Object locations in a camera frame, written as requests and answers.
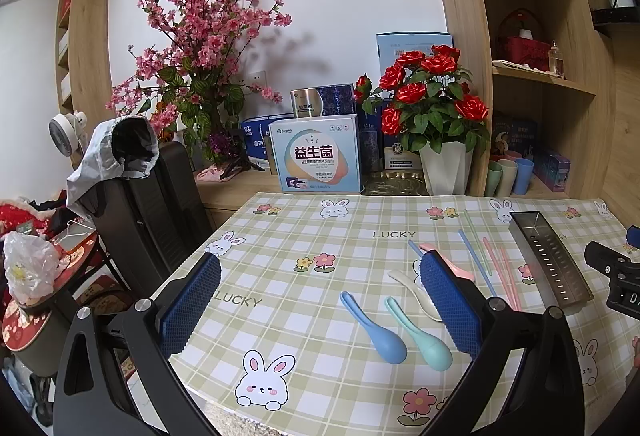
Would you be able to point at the blue spoon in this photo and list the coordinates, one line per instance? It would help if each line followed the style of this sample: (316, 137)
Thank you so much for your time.
(386, 343)

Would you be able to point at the red basket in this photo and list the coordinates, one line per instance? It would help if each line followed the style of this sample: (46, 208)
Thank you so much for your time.
(521, 39)

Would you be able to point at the probiotic product box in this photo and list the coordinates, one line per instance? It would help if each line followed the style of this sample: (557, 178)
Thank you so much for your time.
(317, 155)

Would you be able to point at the green cup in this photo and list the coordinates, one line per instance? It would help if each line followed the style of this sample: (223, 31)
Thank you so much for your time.
(494, 176)

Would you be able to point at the plaid bunny tablecloth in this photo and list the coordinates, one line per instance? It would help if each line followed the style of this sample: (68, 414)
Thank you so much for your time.
(276, 351)

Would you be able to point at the grey jacket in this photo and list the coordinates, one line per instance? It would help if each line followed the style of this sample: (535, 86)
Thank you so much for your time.
(122, 147)

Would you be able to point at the pink cup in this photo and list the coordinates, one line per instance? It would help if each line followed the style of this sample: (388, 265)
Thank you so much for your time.
(512, 155)

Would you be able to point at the purple small box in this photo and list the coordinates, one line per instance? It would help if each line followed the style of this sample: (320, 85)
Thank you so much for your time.
(552, 169)

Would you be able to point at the blue white carton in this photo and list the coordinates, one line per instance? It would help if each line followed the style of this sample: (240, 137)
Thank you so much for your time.
(253, 130)

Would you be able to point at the gold round tin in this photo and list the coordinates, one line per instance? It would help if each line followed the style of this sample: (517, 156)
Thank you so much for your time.
(389, 183)

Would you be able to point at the black office chair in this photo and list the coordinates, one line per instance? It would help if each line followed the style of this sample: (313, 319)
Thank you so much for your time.
(151, 225)

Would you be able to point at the red rose bouquet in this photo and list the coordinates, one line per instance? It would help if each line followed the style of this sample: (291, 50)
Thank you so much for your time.
(425, 100)

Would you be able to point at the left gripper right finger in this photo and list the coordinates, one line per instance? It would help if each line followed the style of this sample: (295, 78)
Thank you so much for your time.
(447, 293)

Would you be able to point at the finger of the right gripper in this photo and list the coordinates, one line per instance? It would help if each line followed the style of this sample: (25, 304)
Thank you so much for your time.
(633, 236)

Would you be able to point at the silver blue box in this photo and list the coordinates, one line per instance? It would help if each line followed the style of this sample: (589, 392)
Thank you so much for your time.
(323, 100)

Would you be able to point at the beige cup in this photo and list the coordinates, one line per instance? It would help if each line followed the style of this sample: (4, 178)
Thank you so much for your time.
(509, 172)

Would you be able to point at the tall light blue box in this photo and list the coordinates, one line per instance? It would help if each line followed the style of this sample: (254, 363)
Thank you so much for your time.
(392, 44)

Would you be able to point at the dark blue medal box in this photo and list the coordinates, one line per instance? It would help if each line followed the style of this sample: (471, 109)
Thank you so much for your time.
(379, 152)

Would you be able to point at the white plastic bag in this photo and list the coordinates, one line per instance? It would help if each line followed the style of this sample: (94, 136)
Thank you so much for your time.
(31, 265)

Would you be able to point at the white flower pot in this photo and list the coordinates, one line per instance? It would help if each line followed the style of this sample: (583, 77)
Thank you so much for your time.
(446, 172)

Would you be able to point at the blue chopstick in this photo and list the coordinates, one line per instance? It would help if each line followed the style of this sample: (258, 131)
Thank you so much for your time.
(479, 265)
(415, 248)

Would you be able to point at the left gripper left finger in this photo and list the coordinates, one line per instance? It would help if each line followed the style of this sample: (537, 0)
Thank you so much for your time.
(183, 301)

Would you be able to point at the green spoon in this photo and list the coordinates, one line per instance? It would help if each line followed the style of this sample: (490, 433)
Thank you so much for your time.
(433, 350)

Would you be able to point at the stainless steel utensil tray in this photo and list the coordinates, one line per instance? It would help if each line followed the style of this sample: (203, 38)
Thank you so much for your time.
(558, 278)

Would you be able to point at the pink blossom plant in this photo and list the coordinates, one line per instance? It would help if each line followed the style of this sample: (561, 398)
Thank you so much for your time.
(190, 85)

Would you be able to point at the white desk fan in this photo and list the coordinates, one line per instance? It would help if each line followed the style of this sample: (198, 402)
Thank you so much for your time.
(68, 133)

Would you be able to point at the glass bottle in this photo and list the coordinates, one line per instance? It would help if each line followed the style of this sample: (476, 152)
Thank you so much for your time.
(556, 61)

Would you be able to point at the beige spoon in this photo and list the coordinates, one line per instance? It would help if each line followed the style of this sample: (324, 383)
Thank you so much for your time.
(422, 298)

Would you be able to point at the blue cup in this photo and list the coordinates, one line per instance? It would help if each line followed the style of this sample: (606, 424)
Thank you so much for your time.
(523, 176)

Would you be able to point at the green chopstick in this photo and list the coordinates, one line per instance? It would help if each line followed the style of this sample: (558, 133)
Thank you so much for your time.
(469, 221)

